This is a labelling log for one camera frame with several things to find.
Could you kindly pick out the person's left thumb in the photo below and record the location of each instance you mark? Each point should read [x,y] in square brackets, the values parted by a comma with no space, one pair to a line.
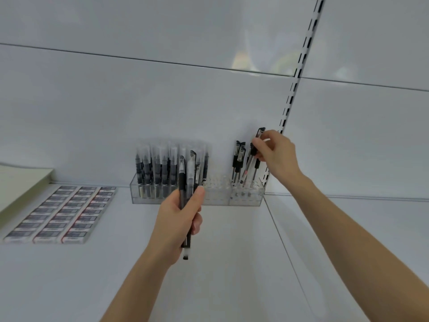
[196,199]

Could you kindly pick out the person's right forearm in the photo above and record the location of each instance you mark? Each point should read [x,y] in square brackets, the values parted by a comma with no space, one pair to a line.
[352,244]

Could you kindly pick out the black gel pen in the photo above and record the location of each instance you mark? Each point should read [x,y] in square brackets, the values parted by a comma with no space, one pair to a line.
[182,177]

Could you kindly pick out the black clip ballpoint pen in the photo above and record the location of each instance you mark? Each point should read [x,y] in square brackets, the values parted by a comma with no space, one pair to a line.
[247,167]
[236,157]
[242,160]
[256,164]

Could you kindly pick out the person's right hand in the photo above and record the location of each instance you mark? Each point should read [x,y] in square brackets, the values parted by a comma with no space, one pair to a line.
[280,157]

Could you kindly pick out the row of clear-capped pens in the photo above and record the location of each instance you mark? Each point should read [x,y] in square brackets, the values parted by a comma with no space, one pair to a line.
[157,167]

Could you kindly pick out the person's left forearm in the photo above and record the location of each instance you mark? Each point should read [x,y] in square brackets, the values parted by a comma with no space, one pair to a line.
[134,291]

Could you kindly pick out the person's right thumb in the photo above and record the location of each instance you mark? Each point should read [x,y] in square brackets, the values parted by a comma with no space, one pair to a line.
[258,149]

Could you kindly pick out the stack of eraser boxes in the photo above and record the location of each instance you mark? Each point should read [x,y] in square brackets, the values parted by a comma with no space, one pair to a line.
[63,214]

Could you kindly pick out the person's left hand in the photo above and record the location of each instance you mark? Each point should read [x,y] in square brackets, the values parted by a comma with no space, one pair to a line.
[169,224]

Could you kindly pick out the slotted metal shelf upright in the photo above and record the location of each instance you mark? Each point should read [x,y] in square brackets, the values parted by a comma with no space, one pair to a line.
[301,63]

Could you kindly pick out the clear acrylic pen holder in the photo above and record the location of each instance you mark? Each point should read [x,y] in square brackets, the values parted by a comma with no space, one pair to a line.
[218,194]

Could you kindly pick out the clear barrel gel pen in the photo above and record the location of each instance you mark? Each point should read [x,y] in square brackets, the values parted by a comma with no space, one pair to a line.
[190,174]

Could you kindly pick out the beige flat box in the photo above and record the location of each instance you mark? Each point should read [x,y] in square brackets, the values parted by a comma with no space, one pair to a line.
[20,184]

